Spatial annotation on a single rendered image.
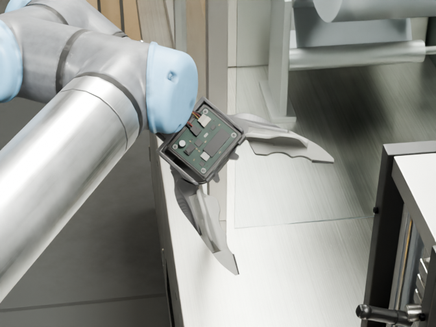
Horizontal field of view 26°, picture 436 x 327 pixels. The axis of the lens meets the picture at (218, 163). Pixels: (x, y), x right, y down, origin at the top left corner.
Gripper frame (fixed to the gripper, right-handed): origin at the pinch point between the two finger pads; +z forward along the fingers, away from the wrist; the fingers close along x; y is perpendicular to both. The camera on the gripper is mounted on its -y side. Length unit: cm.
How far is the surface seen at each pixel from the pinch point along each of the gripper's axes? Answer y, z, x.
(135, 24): -243, -92, 32
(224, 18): -35.9, -25.9, 18.2
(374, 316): 17.4, 10.8, -2.4
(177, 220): -66, -15, -9
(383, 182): 9.9, 4.6, 7.7
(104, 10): -241, -104, 28
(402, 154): 11.9, 4.2, 10.5
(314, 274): -56, 8, -1
